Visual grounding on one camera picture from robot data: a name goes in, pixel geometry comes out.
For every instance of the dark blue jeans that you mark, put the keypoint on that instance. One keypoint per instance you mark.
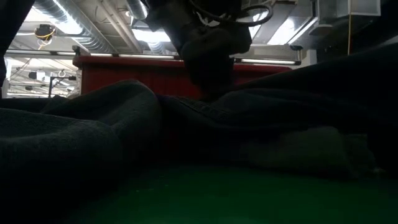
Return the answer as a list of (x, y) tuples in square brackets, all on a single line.
[(280, 102)]

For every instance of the bright ceiling light panel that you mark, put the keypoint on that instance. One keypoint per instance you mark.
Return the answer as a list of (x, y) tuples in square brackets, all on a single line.
[(152, 35)]

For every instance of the red plastic laundry basket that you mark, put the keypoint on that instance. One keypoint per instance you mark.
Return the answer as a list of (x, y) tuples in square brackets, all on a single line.
[(140, 74)]

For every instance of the round silver air duct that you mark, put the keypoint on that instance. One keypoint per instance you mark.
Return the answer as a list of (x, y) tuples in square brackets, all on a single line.
[(136, 7)]

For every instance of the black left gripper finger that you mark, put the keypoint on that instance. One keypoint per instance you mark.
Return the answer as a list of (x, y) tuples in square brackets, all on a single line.
[(211, 81)]

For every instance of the silver overhead bar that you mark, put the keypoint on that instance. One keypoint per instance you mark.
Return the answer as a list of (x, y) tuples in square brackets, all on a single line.
[(140, 56)]

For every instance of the green table mat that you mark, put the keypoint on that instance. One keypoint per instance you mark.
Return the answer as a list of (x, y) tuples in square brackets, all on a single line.
[(217, 199)]

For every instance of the dark green garment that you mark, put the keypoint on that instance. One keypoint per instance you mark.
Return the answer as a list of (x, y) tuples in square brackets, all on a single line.
[(298, 149)]

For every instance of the clear spray bottle pale-green trigger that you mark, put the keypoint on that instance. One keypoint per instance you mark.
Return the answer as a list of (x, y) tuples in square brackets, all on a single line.
[(76, 49)]

